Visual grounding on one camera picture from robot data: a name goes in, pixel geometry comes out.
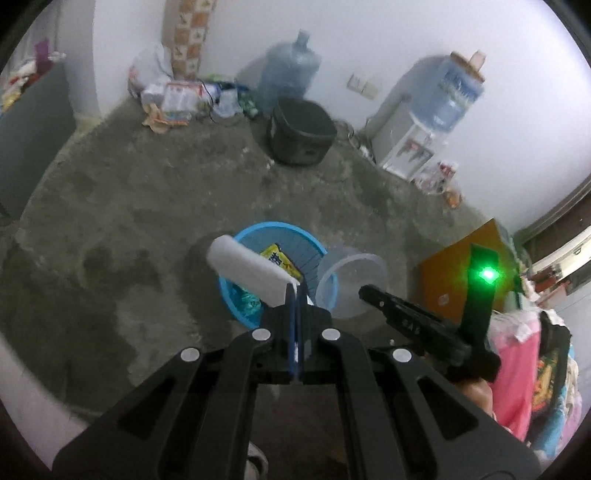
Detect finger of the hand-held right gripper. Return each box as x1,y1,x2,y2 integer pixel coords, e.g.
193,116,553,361
359,285,467,365

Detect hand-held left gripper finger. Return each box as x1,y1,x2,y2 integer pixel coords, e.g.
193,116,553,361
52,281,298,480
298,281,542,480

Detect white soft packet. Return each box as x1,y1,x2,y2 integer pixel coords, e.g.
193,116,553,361
207,234,300,309

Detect blue plastic basket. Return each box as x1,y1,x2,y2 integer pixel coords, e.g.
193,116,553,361
218,222,328,329

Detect orange board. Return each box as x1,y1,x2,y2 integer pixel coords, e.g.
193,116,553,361
419,219,511,326

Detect green printed wrapper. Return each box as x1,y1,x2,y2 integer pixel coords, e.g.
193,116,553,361
233,288,264,319

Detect clear plastic bucket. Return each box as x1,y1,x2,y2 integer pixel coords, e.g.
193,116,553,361
316,246,387,319

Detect pink cloth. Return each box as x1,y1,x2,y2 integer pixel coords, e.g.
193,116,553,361
489,309,543,441

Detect yellow snack packet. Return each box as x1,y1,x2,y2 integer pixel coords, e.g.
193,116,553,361
259,244,304,283

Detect dark garment with orange print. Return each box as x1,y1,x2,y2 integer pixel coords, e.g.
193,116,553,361
531,314,575,416

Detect red and white snack bags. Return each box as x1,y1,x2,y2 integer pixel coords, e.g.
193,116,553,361
416,159,462,206

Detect white water dispenser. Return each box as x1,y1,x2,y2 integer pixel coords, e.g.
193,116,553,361
372,95,444,181

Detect black bucket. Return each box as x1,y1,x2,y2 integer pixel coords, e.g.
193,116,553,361
270,97,338,166

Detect blue dispenser water bottle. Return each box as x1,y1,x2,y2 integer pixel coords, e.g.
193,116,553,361
411,54,485,132

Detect small cardboard box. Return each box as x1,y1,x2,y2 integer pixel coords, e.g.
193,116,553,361
450,50,488,84

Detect pile of packets and papers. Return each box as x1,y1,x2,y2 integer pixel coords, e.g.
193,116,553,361
141,76,259,134

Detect large blue water jug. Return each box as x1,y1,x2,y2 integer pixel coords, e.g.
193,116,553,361
257,30,321,114

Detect orange patterned column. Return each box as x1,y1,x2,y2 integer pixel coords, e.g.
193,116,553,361
172,0,218,80

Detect white wall socket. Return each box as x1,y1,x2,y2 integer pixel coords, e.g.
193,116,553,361
347,74,379,99

